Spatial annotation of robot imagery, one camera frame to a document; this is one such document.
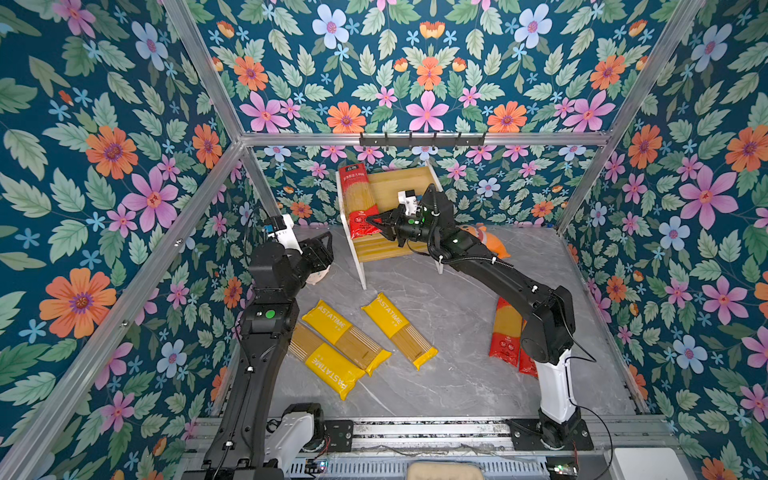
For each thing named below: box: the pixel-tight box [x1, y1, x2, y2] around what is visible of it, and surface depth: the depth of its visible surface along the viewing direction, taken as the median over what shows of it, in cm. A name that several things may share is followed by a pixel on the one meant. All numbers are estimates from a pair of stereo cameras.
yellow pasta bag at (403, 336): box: [361, 292, 439, 371], surface depth 92 cm
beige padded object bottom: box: [406, 461, 484, 480], surface depth 67 cm
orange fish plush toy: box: [457, 223, 512, 259], surface depth 112 cm
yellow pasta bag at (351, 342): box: [302, 300, 392, 377], surface depth 90 cm
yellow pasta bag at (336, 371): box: [287, 323, 366, 401], surface depth 85 cm
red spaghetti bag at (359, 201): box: [338, 162, 382, 239], surface depth 78 cm
